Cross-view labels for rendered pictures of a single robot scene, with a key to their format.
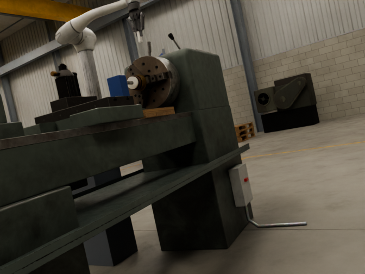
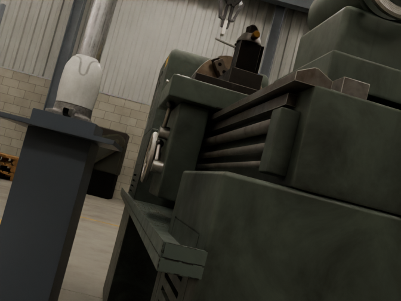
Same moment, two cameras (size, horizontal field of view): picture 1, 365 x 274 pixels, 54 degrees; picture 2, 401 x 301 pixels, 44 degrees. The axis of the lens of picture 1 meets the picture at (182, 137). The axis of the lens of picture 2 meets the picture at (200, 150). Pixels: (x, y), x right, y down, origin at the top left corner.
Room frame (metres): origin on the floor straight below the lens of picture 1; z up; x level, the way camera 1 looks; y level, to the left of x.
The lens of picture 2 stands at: (0.48, 1.43, 0.64)
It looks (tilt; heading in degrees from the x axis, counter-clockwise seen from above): 5 degrees up; 323
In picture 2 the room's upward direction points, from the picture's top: 14 degrees clockwise
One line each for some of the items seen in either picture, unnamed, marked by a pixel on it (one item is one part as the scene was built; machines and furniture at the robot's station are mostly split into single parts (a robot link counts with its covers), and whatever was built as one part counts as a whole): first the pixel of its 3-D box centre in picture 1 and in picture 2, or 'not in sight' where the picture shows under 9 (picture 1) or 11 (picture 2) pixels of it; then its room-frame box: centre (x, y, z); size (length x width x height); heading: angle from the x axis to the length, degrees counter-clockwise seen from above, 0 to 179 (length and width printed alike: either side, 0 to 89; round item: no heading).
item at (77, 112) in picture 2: not in sight; (71, 112); (2.43, 0.65, 0.83); 0.22 x 0.18 x 0.06; 147
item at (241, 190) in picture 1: (268, 194); not in sight; (2.38, -0.48, 0.22); 0.42 x 0.18 x 0.44; 63
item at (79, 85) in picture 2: not in sight; (80, 81); (2.46, 0.64, 0.97); 0.18 x 0.16 x 0.22; 157
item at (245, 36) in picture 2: (64, 74); (249, 40); (1.65, 0.47, 1.14); 0.08 x 0.08 x 0.03
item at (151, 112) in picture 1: (132, 118); not in sight; (1.92, 0.24, 0.89); 0.36 x 0.30 x 0.04; 63
